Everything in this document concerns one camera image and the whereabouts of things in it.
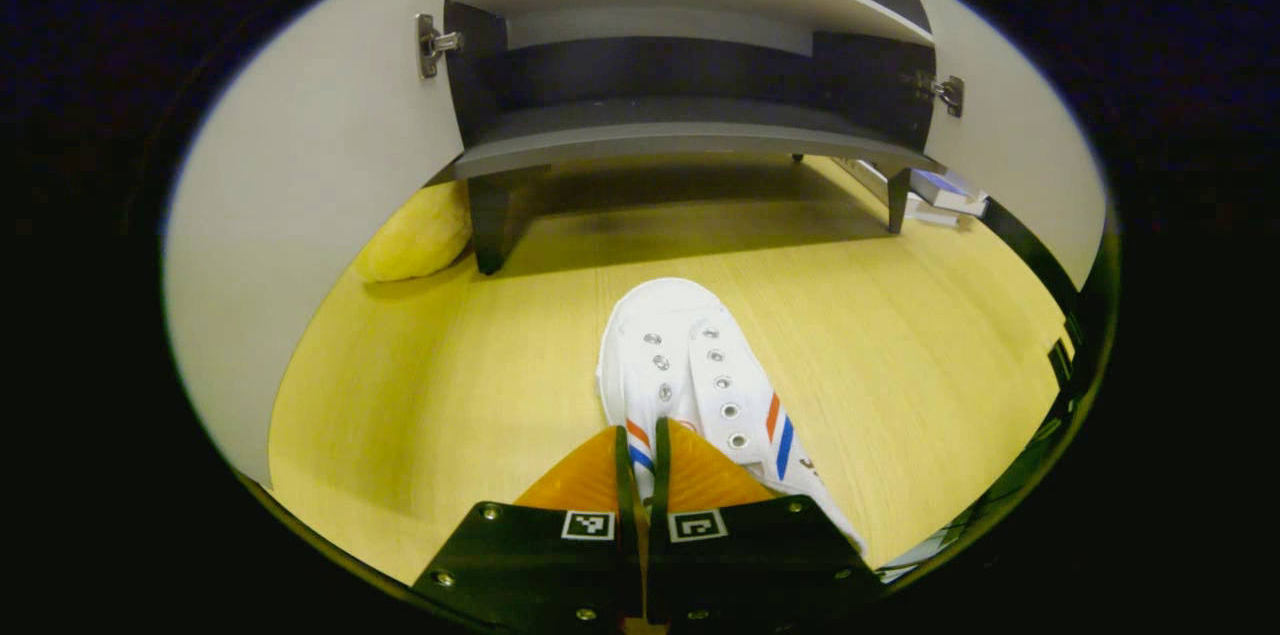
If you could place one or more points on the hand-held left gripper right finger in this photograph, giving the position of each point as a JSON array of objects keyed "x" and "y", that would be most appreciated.
[{"x": 660, "y": 485}]

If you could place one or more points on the yellow plush toy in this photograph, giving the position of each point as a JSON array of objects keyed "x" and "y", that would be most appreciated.
[{"x": 415, "y": 240}]

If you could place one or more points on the stack of booklets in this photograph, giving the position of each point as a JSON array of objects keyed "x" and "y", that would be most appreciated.
[{"x": 945, "y": 190}]

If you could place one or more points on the white and grey shoe cabinet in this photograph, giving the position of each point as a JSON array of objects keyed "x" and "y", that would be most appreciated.
[{"x": 680, "y": 130}]

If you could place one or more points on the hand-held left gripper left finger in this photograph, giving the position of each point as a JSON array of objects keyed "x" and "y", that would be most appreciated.
[{"x": 624, "y": 495}]

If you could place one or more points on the white shoe cabinet door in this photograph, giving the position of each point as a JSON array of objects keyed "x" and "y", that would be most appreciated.
[
  {"x": 300, "y": 215},
  {"x": 1020, "y": 145}
]

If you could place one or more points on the white striped canvas shoe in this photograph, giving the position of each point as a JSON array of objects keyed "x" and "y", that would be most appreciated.
[{"x": 680, "y": 355}]

